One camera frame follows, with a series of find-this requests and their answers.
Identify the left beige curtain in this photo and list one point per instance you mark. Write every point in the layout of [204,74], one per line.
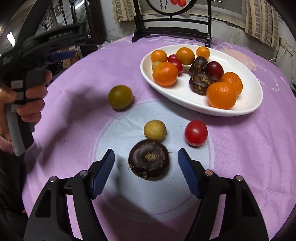
[123,10]

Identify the dark wooden cabinet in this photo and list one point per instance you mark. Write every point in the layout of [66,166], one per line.
[90,12]

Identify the large orange mandarin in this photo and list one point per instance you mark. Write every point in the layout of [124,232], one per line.
[221,95]
[234,80]

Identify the dark red plum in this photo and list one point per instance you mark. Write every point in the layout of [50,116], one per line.
[214,70]

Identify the green olive round fruit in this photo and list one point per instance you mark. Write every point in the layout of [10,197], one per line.
[120,97]

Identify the small orange mandarin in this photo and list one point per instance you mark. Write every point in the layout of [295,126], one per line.
[165,74]

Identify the beige curtain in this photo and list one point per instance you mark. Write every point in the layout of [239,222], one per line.
[262,22]
[123,10]

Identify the purple tablecloth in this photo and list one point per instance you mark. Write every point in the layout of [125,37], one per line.
[127,151]

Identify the dark wrinkled passion fruit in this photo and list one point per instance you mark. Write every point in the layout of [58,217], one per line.
[198,66]

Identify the right beige curtain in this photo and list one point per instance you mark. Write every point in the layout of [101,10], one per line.
[262,22]

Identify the black jacket forearm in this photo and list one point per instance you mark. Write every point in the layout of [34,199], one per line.
[13,220]

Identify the red cherry tomato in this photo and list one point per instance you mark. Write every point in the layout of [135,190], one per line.
[196,133]
[179,66]
[172,58]

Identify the orange kumquat fruit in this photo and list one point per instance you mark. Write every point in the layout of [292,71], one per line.
[159,55]

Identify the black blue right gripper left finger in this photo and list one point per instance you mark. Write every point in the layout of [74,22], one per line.
[49,219]

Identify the white oval plate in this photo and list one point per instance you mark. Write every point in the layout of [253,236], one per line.
[249,100]

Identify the dark brown water chestnut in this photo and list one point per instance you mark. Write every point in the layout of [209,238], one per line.
[199,83]

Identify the black framed round painting screen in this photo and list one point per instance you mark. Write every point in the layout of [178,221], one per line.
[141,31]

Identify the yellow orange round fruit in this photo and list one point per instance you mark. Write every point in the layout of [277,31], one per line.
[185,55]

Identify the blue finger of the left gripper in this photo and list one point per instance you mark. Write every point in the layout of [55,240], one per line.
[59,56]

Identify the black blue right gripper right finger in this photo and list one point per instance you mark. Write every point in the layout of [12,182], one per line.
[227,208]

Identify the small tan longan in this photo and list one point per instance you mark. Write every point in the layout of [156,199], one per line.
[155,129]
[155,64]

